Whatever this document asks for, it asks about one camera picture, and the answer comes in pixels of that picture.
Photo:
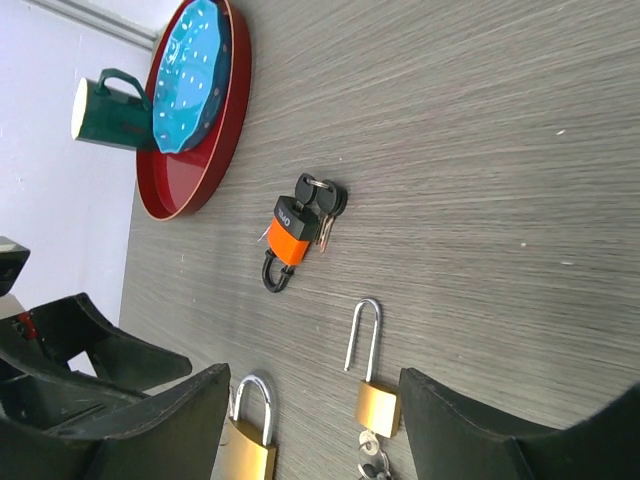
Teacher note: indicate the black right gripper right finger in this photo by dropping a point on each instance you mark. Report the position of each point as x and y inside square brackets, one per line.
[453, 436]

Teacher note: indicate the red round tray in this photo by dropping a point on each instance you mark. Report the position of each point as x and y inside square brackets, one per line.
[170, 184]

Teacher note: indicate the keys on small padlock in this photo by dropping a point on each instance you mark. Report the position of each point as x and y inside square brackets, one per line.
[373, 462]

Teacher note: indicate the blue dotted plate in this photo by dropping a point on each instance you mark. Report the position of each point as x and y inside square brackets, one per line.
[193, 77]

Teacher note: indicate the large brass padlock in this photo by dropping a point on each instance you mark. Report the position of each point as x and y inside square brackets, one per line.
[246, 450]

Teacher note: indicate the dark green mug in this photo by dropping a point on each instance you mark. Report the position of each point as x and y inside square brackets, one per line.
[113, 111]

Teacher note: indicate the orange black padlock with keys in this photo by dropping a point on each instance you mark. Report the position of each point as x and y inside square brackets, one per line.
[298, 221]

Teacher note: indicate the small brass long-shackle padlock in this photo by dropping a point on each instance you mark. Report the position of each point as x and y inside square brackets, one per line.
[378, 407]

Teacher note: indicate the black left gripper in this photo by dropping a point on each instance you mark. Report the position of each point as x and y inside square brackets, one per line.
[39, 390]

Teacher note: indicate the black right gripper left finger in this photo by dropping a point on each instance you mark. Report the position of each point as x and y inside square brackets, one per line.
[172, 435]

